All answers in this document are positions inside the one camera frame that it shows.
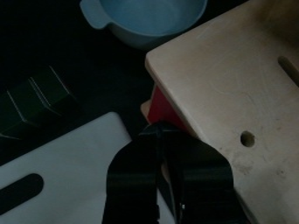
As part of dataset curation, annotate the white plastic cutting board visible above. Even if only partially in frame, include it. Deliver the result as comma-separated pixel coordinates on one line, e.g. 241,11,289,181
0,111,176,224

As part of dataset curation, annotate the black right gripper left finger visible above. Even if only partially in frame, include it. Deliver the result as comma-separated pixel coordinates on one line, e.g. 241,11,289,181
101,123,164,224

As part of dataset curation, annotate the light wooden knife block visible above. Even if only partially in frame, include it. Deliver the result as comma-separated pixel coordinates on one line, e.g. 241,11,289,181
144,0,299,224

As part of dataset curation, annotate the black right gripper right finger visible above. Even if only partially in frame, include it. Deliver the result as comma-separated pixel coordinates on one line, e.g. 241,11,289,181
160,124,251,224

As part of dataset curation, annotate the red wooden toy knife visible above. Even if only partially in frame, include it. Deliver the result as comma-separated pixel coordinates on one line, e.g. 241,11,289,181
140,84,189,133

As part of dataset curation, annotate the light blue toy pot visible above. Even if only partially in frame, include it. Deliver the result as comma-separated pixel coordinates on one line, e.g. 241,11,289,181
78,0,209,51

